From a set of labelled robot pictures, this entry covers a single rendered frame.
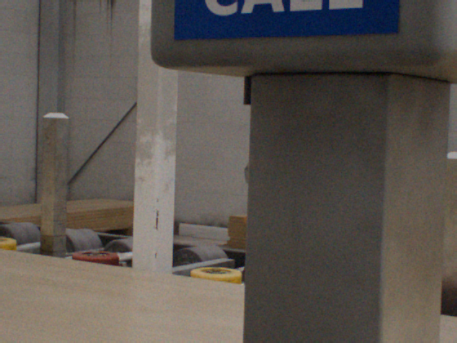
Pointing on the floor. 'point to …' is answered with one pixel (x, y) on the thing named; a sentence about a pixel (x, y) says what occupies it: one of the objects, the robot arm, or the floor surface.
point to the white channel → (153, 156)
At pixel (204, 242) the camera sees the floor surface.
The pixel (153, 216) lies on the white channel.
